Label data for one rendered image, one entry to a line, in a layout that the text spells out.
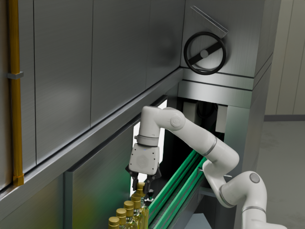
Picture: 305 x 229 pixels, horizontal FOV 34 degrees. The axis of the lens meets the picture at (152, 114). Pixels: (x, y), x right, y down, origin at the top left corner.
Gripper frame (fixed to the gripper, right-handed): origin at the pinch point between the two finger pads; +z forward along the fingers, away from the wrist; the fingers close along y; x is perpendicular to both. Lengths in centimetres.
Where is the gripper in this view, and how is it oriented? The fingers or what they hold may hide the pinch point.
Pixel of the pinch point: (140, 186)
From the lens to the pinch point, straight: 179.7
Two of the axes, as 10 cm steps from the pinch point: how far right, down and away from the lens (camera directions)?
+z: -1.5, 9.8, 0.9
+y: 9.4, 1.7, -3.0
